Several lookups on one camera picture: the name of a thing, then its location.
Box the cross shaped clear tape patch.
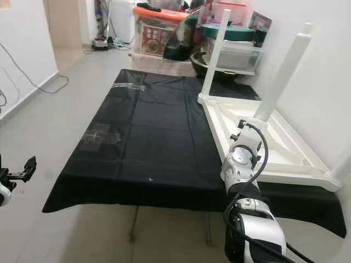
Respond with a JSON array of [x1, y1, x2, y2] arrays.
[[80, 123, 121, 151]]

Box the grey metal pot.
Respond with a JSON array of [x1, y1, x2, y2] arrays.
[[151, 0, 184, 12]]

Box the small black white appliance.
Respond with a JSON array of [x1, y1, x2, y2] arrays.
[[92, 37, 109, 51]]

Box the long clear tape strip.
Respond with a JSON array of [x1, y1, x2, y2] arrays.
[[114, 82, 146, 91]]

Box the black floor cable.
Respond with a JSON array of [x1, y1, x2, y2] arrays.
[[0, 43, 69, 105]]

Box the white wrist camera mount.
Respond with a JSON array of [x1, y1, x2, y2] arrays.
[[0, 184, 13, 207], [230, 123, 263, 159]]

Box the white cabinet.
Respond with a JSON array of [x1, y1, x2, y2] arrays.
[[109, 0, 135, 43]]

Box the hanging coloured cables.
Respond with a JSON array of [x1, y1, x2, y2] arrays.
[[96, 0, 116, 39]]

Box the small framed picture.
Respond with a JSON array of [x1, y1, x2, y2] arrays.
[[248, 11, 273, 32]]

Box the dark green round lid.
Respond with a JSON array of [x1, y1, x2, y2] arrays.
[[202, 23, 256, 42]]

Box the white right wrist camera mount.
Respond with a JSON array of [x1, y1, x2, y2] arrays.
[[230, 123, 263, 159]]

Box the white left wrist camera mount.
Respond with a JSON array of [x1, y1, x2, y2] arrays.
[[0, 184, 13, 207]]

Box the black tablecloth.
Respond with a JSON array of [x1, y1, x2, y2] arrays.
[[42, 68, 347, 239]]

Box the black round basin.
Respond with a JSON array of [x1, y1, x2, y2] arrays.
[[191, 52, 253, 83]]

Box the pink lid plastic box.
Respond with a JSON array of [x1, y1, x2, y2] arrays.
[[213, 2, 247, 25]]

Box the pink patterned cloth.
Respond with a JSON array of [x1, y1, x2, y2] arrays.
[[131, 52, 198, 76]]

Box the white plastic table top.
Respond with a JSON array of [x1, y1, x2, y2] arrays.
[[197, 93, 343, 192]]

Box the red printed carton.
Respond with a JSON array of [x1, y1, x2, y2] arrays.
[[140, 23, 173, 54]]

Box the black remote control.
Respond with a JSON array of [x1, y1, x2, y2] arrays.
[[136, 3, 162, 13]]

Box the dark plastic bag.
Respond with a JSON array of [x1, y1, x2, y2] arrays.
[[163, 8, 203, 61]]

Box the clear plastic storage box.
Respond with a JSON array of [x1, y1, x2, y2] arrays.
[[203, 37, 264, 75]]

